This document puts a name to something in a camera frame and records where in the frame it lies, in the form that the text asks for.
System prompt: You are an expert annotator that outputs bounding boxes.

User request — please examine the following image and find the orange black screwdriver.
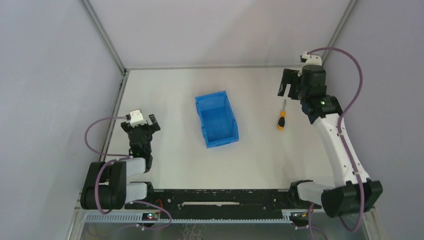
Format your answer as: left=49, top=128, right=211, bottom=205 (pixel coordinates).
left=277, top=99, right=287, bottom=131

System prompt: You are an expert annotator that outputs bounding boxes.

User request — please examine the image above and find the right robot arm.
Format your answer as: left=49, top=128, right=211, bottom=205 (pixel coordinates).
left=278, top=65, right=383, bottom=218

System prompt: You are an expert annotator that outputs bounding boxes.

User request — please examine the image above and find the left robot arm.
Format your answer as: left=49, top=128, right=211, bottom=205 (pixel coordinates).
left=80, top=110, right=161, bottom=215

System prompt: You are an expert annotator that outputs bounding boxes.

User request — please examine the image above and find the blue plastic bin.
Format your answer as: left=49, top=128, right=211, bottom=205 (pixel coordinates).
left=195, top=91, right=239, bottom=149

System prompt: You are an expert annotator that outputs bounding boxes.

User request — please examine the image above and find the small electronics board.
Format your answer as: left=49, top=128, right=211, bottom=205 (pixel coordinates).
left=142, top=212, right=160, bottom=221

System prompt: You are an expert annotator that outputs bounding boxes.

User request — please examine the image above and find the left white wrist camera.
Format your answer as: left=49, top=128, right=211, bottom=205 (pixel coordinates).
left=126, top=109, right=148, bottom=127

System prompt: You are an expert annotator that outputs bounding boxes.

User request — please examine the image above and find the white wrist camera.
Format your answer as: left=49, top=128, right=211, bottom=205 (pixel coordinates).
left=126, top=109, right=148, bottom=127
left=300, top=51, right=323, bottom=66

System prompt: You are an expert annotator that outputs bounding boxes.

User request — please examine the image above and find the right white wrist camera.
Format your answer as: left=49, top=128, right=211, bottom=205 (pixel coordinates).
left=300, top=51, right=323, bottom=66

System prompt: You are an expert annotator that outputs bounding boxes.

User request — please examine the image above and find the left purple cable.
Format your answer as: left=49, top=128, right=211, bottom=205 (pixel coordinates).
left=84, top=115, right=173, bottom=231

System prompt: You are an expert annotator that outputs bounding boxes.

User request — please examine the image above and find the grey cable duct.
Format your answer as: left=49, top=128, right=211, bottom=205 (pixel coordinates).
left=82, top=211, right=294, bottom=224

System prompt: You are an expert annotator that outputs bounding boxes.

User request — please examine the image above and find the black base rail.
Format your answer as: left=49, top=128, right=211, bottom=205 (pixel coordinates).
left=124, top=189, right=310, bottom=221

